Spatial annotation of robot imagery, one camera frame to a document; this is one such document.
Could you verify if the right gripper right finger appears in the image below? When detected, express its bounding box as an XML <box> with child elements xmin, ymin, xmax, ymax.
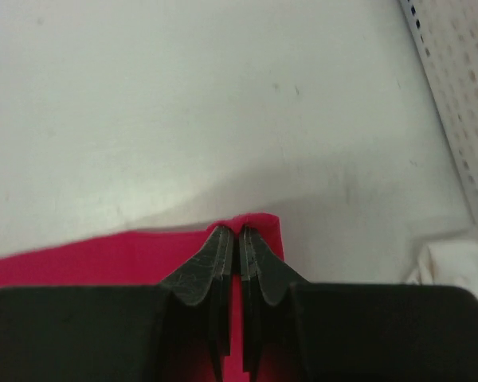
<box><xmin>238</xmin><ymin>227</ymin><xmax>478</xmax><ymax>381</ymax></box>

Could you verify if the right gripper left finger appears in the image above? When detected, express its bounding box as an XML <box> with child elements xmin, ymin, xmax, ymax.
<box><xmin>0</xmin><ymin>226</ymin><xmax>234</xmax><ymax>381</ymax></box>

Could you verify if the pink t shirt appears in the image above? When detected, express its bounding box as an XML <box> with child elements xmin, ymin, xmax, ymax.
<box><xmin>0</xmin><ymin>212</ymin><xmax>284</xmax><ymax>381</ymax></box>

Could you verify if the white folded t shirt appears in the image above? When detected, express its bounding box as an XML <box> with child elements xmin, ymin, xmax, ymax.
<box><xmin>407</xmin><ymin>239</ymin><xmax>478</xmax><ymax>297</ymax></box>

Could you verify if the white plastic basket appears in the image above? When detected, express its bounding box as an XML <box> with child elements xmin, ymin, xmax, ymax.
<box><xmin>400</xmin><ymin>0</ymin><xmax>478</xmax><ymax>227</ymax></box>

